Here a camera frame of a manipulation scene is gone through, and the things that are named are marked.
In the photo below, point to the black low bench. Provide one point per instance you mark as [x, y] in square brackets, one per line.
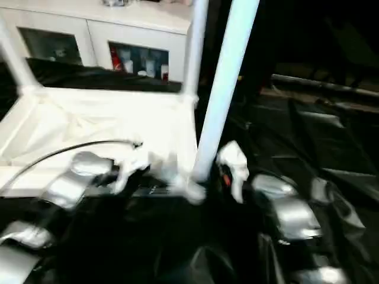
[331, 86]

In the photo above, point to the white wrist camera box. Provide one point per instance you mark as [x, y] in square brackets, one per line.
[234, 157]
[131, 160]

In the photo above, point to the white plastic table leg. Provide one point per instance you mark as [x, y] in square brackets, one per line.
[195, 41]
[15, 59]
[228, 71]

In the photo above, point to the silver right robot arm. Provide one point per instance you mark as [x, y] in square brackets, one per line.
[284, 207]

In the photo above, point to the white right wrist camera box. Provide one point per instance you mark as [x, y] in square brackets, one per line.
[234, 157]

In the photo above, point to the white plastic table top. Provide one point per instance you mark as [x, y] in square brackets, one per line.
[89, 118]

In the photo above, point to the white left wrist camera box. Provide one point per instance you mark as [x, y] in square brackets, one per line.
[131, 160]

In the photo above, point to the small red bottle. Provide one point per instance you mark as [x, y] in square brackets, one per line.
[114, 59]

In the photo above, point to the black plastic mat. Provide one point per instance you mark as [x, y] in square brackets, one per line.
[177, 242]

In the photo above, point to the white glass-door cabinet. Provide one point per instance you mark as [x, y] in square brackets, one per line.
[118, 15]

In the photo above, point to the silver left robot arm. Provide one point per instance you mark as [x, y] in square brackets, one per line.
[77, 177]

